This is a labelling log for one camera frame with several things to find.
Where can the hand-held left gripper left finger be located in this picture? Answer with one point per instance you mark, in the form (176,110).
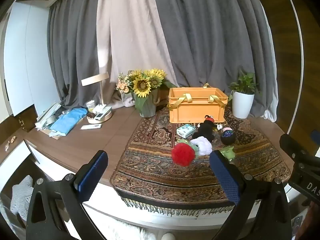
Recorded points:
(92,172)

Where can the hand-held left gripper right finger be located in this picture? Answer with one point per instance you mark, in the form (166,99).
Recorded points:
(226,177)

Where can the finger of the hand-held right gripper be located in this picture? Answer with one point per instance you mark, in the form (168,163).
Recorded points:
(315,137)
(292,147)

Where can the black ball with pink top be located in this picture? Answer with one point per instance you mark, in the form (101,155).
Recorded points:
(227,137)

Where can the black plush toy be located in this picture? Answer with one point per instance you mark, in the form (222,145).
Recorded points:
(204,130)

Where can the orange plastic box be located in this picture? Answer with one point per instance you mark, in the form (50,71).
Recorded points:
(197,107)

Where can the green plush toy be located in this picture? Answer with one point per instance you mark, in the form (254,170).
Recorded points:
(228,153)

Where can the white fluffy cloth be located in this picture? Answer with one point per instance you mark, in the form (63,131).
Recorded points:
(203,146)

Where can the white remote control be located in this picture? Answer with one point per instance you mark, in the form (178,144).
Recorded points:
(103,112)
(90,126)

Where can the red pompom toy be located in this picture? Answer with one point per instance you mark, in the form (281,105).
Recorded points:
(183,155)

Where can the small white toy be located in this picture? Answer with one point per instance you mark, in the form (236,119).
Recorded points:
(219,127)

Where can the blue cloth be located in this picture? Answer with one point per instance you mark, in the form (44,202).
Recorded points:
(67,122)

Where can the white and teal pouch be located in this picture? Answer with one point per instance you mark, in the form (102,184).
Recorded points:
(186,130)

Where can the white plant pot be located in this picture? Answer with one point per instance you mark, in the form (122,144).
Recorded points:
(242,105)

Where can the tape roll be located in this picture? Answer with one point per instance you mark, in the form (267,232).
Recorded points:
(50,120)

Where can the patterned fringed table cloth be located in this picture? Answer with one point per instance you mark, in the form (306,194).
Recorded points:
(160,170)

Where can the white fluffy rug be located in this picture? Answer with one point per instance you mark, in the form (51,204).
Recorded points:
(130,231)

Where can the long white box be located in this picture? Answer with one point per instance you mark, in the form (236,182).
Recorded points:
(47,113)

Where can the green potted plant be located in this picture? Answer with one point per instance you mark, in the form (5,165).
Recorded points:
(243,82)

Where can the white slipper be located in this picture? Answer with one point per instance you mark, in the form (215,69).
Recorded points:
(168,236)

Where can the peach flower bouquet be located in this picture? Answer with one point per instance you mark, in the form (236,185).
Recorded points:
(123,86)

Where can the wooden desk lamp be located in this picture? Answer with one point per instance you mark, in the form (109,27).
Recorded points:
(98,78)

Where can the sunflower bouquet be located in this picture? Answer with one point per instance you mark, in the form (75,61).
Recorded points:
(145,92)

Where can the gray curtain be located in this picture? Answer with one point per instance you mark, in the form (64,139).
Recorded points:
(75,55)
(212,35)

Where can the white wardrobe door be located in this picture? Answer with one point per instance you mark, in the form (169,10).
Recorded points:
(27,60)

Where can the beige curtain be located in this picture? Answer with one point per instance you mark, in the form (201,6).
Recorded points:
(130,30)

